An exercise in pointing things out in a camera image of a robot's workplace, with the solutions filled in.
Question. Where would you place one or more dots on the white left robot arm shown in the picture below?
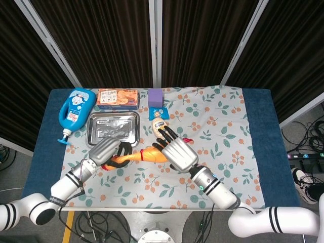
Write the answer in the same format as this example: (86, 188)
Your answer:
(63, 188)

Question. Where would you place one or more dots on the dark ribbed partition panel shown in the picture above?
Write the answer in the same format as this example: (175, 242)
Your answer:
(291, 50)
(202, 38)
(22, 76)
(101, 38)

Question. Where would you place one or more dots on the white black sneaker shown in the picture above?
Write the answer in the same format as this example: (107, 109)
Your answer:
(301, 182)

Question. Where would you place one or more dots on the floral leaf print tablecloth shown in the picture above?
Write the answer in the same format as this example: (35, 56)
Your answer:
(217, 121)

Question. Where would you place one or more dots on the black power strip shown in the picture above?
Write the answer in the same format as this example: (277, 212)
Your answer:
(303, 156)

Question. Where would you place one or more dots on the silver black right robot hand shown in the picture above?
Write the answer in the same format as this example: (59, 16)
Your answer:
(179, 154)

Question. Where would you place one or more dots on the mayonnaise squeeze bottle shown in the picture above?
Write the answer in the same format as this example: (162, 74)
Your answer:
(158, 126)

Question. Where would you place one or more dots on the blue snack packet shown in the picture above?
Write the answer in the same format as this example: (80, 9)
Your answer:
(158, 112)

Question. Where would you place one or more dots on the purple cube block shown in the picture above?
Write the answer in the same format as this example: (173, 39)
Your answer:
(155, 98)

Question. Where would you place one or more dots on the black trouser leg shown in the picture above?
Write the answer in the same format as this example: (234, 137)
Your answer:
(317, 192)

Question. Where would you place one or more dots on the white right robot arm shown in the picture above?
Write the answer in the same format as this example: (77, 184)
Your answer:
(222, 195)

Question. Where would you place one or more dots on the dark blue table cover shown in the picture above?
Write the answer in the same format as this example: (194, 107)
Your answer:
(260, 121)

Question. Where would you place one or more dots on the blue detergent bottle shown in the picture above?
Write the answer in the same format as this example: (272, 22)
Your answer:
(74, 108)

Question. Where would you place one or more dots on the orange rubber chicken toy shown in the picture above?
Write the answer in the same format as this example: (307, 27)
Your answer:
(146, 155)

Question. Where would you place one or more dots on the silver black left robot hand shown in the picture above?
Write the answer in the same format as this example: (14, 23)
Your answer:
(103, 150)

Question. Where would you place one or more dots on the stainless steel tray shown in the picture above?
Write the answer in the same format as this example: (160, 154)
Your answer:
(114, 125)

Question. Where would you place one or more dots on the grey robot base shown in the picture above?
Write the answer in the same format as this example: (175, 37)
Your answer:
(154, 225)

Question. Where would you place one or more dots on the orange biscuit box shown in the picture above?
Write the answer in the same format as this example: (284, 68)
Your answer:
(117, 98)

